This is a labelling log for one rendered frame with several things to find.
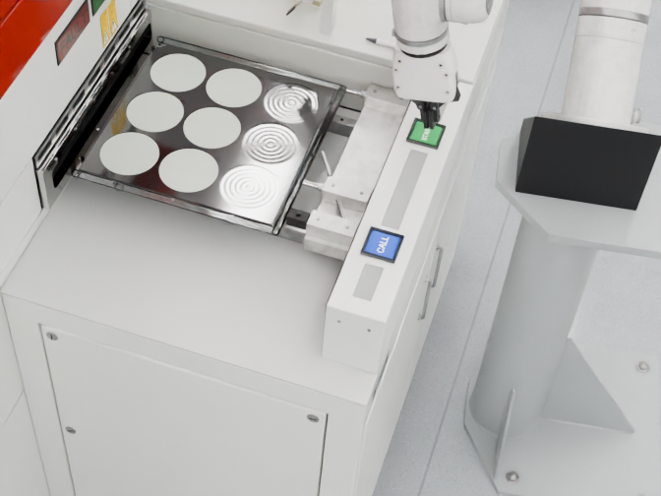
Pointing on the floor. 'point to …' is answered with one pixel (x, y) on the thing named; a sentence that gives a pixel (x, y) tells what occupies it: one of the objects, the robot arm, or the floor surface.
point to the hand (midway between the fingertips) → (430, 114)
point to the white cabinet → (219, 396)
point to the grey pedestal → (565, 355)
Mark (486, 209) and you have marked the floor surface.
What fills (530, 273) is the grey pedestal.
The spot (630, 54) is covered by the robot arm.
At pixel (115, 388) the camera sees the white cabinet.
